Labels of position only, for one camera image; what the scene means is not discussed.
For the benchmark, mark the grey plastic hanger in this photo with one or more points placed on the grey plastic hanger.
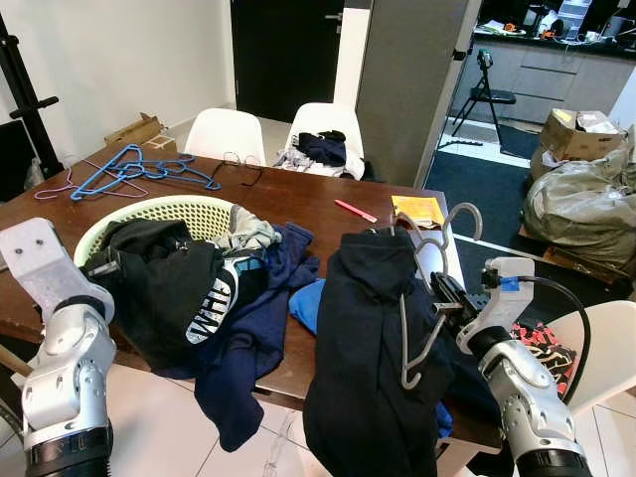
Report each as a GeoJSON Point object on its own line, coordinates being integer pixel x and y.
{"type": "Point", "coordinates": [402, 343]}

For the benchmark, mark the dark navy garment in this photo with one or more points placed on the dark navy garment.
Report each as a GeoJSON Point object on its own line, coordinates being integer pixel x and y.
{"type": "Point", "coordinates": [358, 348]}

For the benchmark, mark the blue plastic hanger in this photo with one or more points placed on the blue plastic hanger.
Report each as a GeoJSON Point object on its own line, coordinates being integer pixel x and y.
{"type": "Point", "coordinates": [99, 173]}
{"type": "Point", "coordinates": [189, 177]}

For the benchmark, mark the pink thin hanger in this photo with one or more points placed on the pink thin hanger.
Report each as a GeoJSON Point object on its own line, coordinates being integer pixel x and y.
{"type": "Point", "coordinates": [60, 183]}

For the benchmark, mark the white paper sheet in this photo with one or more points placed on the white paper sheet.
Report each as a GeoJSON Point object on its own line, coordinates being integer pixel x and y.
{"type": "Point", "coordinates": [447, 268]}

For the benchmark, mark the yellow notepad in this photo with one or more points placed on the yellow notepad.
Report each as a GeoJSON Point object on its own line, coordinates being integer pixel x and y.
{"type": "Point", "coordinates": [417, 209]}

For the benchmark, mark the red black patterned cloth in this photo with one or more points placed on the red black patterned cloth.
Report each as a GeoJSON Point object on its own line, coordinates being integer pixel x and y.
{"type": "Point", "coordinates": [547, 353]}

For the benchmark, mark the pink pen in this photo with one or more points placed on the pink pen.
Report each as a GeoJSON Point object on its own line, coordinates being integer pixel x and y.
{"type": "Point", "coordinates": [356, 211]}

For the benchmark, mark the bright blue cloth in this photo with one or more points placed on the bright blue cloth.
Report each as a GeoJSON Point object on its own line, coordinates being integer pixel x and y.
{"type": "Point", "coordinates": [308, 306]}

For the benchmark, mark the white plastic chair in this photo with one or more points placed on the white plastic chair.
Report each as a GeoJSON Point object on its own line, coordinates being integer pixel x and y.
{"type": "Point", "coordinates": [224, 134]}
{"type": "Point", "coordinates": [328, 114]}
{"type": "Point", "coordinates": [606, 348]}

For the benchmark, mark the grey green plastic bag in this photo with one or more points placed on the grey green plastic bag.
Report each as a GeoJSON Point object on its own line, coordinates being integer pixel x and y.
{"type": "Point", "coordinates": [581, 209]}

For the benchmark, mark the grey white garment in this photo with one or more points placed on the grey white garment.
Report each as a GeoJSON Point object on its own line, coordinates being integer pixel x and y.
{"type": "Point", "coordinates": [346, 167]}

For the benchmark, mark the small navy garment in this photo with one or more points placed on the small navy garment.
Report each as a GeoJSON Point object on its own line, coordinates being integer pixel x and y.
{"type": "Point", "coordinates": [323, 149]}

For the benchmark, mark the large open cardboard box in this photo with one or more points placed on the large open cardboard box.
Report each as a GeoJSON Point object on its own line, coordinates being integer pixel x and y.
{"type": "Point", "coordinates": [571, 139]}

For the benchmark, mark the navy blue garment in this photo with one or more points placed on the navy blue garment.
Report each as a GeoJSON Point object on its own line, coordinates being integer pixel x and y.
{"type": "Point", "coordinates": [248, 368]}

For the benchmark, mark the grey kitchen cabinet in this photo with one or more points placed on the grey kitchen cabinet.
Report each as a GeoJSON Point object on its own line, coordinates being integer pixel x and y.
{"type": "Point", "coordinates": [556, 75]}

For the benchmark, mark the black door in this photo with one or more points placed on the black door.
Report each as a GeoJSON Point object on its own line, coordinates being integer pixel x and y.
{"type": "Point", "coordinates": [283, 55]}

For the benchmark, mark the black garment with white print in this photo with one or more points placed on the black garment with white print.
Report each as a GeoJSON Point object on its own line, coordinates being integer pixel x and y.
{"type": "Point", "coordinates": [159, 288]}

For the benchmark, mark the pale green laundry basket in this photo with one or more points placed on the pale green laundry basket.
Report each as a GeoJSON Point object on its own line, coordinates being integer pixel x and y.
{"type": "Point", "coordinates": [169, 211]}

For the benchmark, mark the small cardboard box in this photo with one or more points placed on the small cardboard box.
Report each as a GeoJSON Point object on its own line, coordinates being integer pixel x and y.
{"type": "Point", "coordinates": [134, 131]}

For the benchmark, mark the black screen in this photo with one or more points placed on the black screen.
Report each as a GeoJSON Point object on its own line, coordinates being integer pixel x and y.
{"type": "Point", "coordinates": [15, 159]}

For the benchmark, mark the black tripod stand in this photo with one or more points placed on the black tripod stand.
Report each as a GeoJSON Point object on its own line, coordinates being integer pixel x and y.
{"type": "Point", "coordinates": [25, 89]}

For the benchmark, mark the black folding stand with camera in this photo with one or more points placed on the black folding stand with camera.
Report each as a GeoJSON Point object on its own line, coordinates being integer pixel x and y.
{"type": "Point", "coordinates": [487, 96]}

